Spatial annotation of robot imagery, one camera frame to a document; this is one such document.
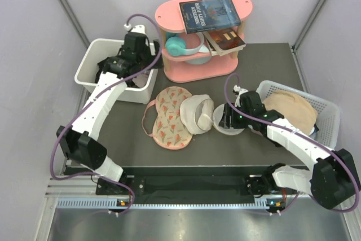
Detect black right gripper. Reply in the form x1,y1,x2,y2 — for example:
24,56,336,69
219,103,253,129

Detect white mesh laundry bag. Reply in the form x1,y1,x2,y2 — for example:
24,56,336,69
179,94,244,135

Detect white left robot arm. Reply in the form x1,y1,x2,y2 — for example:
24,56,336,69
55,24,161,194

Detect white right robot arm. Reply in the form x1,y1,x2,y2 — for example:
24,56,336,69
218,85,360,212

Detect beige bra in bin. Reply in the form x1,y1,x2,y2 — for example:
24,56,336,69
132,73,149,89

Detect floral mesh laundry bag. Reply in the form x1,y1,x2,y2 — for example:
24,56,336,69
146,86,192,150

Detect black garment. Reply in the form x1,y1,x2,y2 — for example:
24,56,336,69
95,59,107,84

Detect white plastic bin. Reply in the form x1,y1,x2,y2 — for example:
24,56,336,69
74,38,158,104

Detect teal headphones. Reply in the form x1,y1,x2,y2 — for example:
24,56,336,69
165,32,210,57

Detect beige cloth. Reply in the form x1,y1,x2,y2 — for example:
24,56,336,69
263,90,318,135

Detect pink wooden shelf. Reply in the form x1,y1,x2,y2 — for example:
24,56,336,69
155,0,253,83

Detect grey bowl on shelf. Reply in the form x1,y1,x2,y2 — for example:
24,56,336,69
186,55,212,65

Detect dark orange book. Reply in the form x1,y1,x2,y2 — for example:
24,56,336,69
203,28,246,56

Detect blue Nineteen Eighty-Four book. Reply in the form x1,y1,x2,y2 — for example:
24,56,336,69
179,0,241,34

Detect white plastic basket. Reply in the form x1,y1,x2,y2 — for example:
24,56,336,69
256,80,340,149

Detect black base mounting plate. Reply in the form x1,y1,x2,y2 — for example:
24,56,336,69
95,174,285,197

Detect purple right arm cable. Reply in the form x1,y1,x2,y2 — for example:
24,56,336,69
224,73,361,215

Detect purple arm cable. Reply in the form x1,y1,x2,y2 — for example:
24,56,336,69
50,14,164,216
224,73,361,215

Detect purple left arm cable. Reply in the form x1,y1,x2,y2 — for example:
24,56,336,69
50,14,164,216

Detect grey slotted cable duct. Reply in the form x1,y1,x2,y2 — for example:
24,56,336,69
56,198,285,210

